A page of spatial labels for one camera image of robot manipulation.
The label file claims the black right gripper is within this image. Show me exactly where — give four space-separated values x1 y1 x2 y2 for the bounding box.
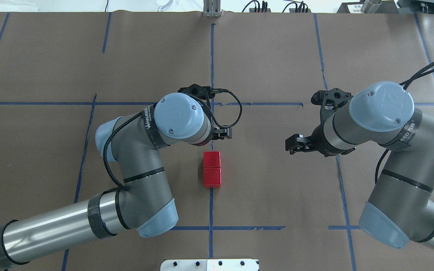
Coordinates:
285 126 356 157

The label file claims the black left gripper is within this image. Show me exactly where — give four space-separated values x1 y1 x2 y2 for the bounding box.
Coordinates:
211 127 232 140

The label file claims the red block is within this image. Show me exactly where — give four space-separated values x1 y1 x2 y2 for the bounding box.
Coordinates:
203 151 222 168
203 167 222 188

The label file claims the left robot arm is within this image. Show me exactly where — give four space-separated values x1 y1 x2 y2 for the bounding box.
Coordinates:
0 93 232 271

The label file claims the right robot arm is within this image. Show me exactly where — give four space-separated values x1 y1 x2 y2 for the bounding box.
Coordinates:
285 82 434 250

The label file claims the center blue tape line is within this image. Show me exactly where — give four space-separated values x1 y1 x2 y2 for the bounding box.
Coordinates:
208 23 216 259

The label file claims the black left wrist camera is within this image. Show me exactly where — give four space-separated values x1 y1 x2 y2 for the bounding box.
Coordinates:
178 84 216 103

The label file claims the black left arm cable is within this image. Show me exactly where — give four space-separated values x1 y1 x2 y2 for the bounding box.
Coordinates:
103 87 243 192

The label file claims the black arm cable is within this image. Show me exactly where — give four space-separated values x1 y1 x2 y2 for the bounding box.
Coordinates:
103 87 243 192
374 51 434 185

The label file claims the aluminium frame post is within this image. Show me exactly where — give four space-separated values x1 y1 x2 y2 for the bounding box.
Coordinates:
203 0 222 17

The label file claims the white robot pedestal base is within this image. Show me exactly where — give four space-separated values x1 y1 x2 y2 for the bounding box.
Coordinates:
160 259 260 271

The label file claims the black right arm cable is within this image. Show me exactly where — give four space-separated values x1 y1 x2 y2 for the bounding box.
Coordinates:
374 51 434 185

